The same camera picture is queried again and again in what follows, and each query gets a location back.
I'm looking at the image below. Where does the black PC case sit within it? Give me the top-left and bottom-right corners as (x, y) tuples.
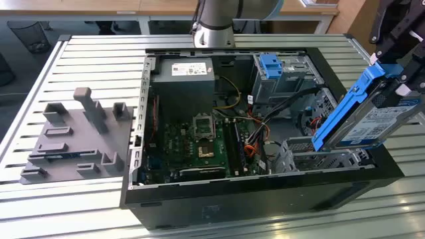
(118, 46), (405, 231)

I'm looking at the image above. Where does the black RAM slot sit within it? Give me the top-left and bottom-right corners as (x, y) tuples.
(222, 119), (235, 176)
(226, 119), (239, 176)
(230, 119), (245, 175)
(235, 119), (249, 174)

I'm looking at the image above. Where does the grey parts rack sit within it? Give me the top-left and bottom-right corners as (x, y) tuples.
(18, 87), (138, 185)

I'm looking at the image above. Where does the metal socket cover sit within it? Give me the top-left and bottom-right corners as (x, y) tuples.
(191, 112), (215, 141)

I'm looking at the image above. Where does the metal drive cage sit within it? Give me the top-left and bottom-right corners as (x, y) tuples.
(250, 53), (327, 105)

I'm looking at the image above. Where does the grey power supply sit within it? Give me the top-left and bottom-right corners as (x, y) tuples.
(150, 57), (215, 118)

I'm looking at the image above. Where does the black cable bundle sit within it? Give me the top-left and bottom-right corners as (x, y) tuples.
(245, 87), (329, 150)

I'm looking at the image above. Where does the blue drive carrier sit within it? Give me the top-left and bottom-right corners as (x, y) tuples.
(259, 52), (282, 79)

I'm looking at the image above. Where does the wooden desk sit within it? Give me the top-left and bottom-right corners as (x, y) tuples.
(0, 0), (339, 35)

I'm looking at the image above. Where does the red orange yellow power wire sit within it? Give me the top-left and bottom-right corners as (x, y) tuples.
(243, 145), (265, 158)

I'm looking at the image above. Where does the hard disk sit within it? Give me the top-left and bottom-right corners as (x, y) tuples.
(311, 61), (425, 153)

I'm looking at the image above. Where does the brown wooden panel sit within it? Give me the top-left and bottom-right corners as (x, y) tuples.
(326, 0), (379, 55)

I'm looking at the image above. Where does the black mesh waste basket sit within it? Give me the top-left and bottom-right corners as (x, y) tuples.
(5, 20), (52, 53)

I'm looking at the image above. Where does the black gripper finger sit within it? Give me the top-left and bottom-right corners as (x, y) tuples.
(397, 22), (425, 100)
(369, 0), (414, 66)

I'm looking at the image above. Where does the green motherboard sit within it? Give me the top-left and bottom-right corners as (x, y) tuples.
(142, 109), (266, 185)

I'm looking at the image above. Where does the yellow black power cable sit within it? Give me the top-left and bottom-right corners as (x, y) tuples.
(211, 74), (241, 110)

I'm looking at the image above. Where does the black graphics card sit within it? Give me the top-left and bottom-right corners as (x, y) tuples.
(170, 166), (229, 181)

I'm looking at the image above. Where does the CPU socket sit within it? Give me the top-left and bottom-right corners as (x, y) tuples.
(197, 144), (215, 159)

